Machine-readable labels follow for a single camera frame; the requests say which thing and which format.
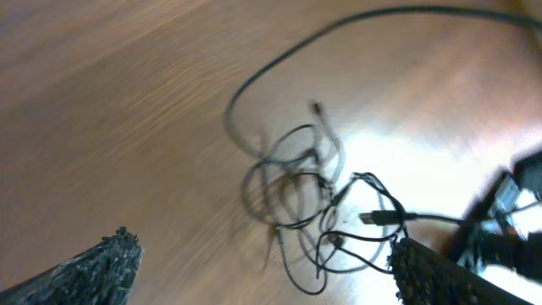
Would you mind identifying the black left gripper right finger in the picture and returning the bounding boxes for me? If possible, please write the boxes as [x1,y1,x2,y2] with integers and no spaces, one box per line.
[387,237,530,305]

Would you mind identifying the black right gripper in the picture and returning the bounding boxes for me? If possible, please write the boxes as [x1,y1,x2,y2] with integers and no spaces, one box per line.
[444,150,541,283]

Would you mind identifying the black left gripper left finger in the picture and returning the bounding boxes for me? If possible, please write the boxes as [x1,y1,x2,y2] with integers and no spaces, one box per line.
[1,226,142,305]

